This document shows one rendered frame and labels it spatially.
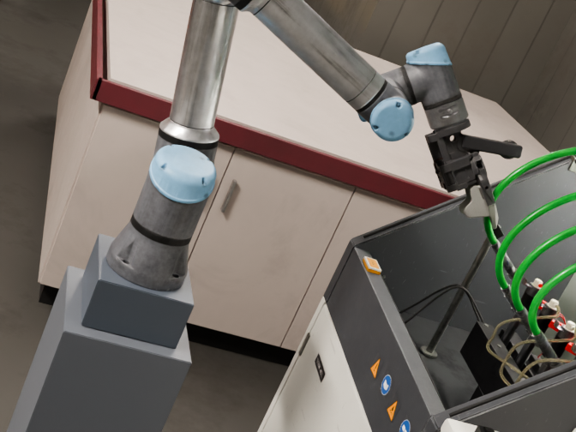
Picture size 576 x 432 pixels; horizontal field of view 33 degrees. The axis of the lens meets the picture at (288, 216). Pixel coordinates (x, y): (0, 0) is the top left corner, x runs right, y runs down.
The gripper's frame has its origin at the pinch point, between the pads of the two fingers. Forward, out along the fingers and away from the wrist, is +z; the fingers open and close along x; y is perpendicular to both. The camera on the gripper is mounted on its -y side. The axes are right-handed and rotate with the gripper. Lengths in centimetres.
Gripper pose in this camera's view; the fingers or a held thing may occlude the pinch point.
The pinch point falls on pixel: (495, 219)
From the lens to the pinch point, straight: 190.3
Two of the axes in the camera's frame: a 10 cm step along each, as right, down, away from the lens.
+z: 3.5, 9.3, 1.5
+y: -9.4, 3.5, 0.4
